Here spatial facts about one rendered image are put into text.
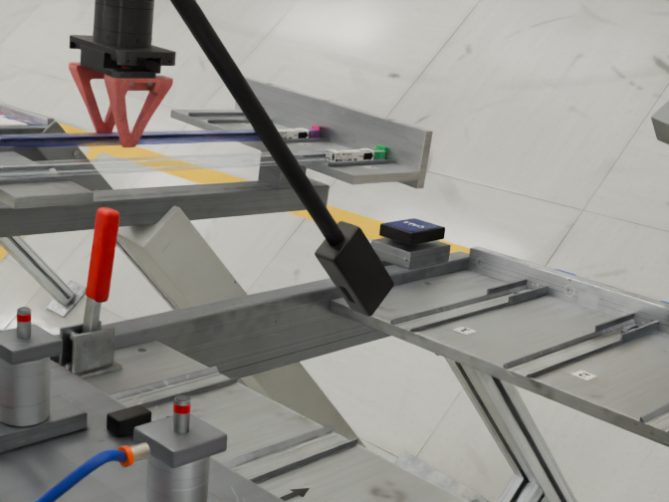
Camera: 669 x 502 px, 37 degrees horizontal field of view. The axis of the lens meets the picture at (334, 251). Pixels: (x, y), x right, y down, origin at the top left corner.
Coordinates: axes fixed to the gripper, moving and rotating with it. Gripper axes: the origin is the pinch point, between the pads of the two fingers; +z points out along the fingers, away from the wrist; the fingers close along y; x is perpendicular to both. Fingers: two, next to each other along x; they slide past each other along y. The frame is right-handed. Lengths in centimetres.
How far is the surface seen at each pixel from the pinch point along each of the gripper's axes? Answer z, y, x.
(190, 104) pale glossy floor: 26, -140, 107
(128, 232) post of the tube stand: 11.2, -1.1, 3.0
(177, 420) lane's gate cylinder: -5, 63, -35
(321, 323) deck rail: 9.4, 31.3, 2.0
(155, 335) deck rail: 7.2, 32.1, -15.1
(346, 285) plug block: -6, 58, -22
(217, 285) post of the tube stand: 17.4, 2.4, 12.8
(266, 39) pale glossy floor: 7, -136, 128
